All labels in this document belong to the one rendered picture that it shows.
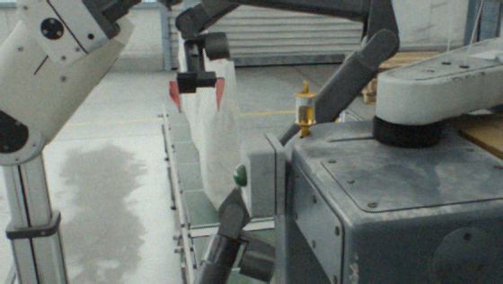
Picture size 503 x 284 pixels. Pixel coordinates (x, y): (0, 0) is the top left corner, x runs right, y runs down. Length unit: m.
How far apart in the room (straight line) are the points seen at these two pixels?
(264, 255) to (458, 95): 0.45
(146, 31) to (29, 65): 7.08
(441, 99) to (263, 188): 0.24
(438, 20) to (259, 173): 8.74
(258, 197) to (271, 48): 7.75
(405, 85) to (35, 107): 0.81
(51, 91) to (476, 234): 0.89
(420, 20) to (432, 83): 8.55
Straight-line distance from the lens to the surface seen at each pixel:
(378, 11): 0.98
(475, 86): 0.77
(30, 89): 1.24
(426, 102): 0.69
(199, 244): 2.49
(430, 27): 9.34
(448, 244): 0.55
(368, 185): 0.58
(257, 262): 0.99
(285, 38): 8.44
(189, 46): 1.55
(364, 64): 0.95
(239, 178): 0.72
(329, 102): 0.96
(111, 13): 1.02
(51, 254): 1.49
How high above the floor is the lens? 1.56
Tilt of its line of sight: 21 degrees down
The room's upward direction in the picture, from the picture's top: 1 degrees clockwise
